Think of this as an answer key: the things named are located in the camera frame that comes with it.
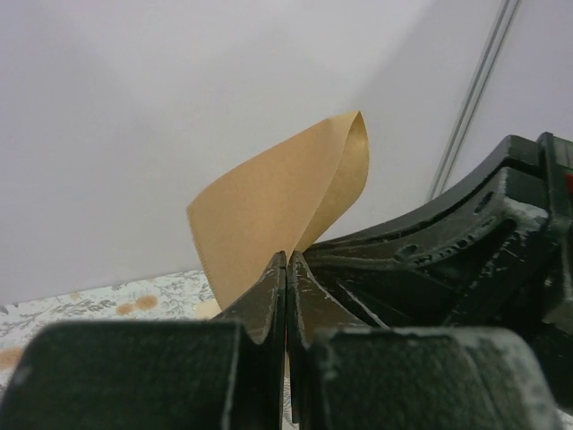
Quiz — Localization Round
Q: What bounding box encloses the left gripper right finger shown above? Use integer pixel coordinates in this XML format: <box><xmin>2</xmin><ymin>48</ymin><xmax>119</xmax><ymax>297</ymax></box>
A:
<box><xmin>286</xmin><ymin>252</ymin><xmax>366</xmax><ymax>429</ymax></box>

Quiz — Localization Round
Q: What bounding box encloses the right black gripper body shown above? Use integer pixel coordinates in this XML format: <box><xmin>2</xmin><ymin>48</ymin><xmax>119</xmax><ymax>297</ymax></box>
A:
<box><xmin>539</xmin><ymin>133</ymin><xmax>572</xmax><ymax>323</ymax></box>

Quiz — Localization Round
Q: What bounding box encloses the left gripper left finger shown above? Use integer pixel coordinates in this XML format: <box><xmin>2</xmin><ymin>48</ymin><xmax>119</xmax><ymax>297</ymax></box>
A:
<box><xmin>215</xmin><ymin>252</ymin><xmax>287</xmax><ymax>429</ymax></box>

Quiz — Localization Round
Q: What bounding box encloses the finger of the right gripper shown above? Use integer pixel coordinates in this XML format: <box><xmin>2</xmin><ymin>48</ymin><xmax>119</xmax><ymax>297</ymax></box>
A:
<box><xmin>304</xmin><ymin>133</ymin><xmax>560</xmax><ymax>326</ymax></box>

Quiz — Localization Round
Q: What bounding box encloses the orange coffee filter box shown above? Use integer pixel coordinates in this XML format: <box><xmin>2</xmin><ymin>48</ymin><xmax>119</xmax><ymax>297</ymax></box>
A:
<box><xmin>194</xmin><ymin>299</ymin><xmax>221</xmax><ymax>320</ymax></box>

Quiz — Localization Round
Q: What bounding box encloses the floral tablecloth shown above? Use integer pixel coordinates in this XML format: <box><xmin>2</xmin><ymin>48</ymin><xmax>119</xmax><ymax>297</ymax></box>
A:
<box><xmin>1</xmin><ymin>271</ymin><xmax>214</xmax><ymax>388</ymax></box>

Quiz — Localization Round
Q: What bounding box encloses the aluminium frame rail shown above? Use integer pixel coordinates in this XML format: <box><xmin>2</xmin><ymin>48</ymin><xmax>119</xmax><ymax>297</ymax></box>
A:
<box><xmin>425</xmin><ymin>0</ymin><xmax>521</xmax><ymax>202</ymax></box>

